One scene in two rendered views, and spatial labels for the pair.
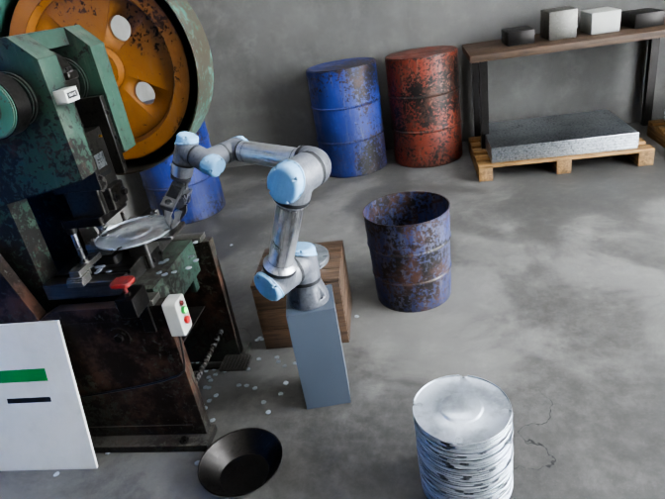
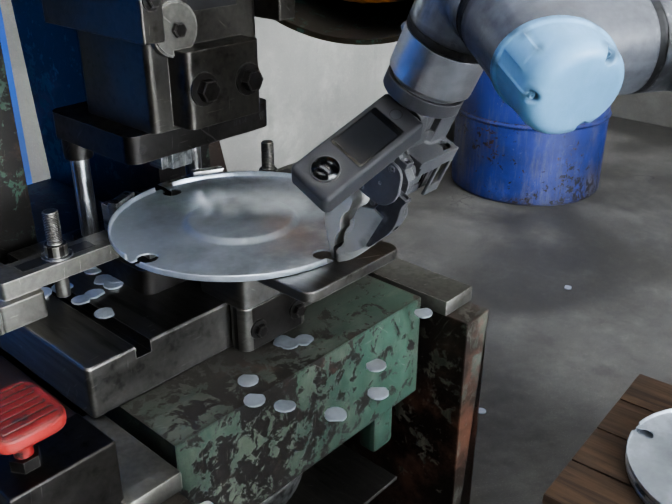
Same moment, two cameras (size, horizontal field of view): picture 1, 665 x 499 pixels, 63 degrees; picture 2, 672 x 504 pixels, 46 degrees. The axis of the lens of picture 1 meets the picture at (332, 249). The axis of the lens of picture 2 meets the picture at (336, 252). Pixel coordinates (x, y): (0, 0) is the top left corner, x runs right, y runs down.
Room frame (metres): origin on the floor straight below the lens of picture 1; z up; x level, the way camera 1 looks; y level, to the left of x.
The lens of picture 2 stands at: (1.26, 0.21, 1.14)
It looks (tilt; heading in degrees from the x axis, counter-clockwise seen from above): 26 degrees down; 31
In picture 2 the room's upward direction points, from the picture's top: straight up
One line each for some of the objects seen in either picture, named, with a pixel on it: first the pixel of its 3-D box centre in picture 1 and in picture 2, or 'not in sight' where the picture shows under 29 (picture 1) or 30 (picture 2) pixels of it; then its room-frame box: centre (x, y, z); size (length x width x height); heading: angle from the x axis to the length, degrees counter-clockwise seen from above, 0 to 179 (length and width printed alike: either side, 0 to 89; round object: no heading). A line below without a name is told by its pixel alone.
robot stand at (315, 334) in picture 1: (319, 347); not in sight; (1.77, 0.12, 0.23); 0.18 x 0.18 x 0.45; 89
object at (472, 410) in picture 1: (460, 407); not in sight; (1.23, -0.30, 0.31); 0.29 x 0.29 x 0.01
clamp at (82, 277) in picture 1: (83, 262); (49, 256); (1.76, 0.87, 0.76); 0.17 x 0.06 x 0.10; 169
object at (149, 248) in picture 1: (152, 247); (273, 284); (1.89, 0.67, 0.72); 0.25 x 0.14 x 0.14; 79
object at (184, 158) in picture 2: not in sight; (173, 148); (1.92, 0.83, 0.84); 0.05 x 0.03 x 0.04; 169
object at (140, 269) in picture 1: (114, 259); (180, 270); (1.93, 0.84, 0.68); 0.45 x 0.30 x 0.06; 169
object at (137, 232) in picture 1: (135, 232); (241, 218); (1.90, 0.71, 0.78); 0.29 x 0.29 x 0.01
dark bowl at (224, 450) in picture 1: (242, 466); not in sight; (1.41, 0.44, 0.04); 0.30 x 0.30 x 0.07
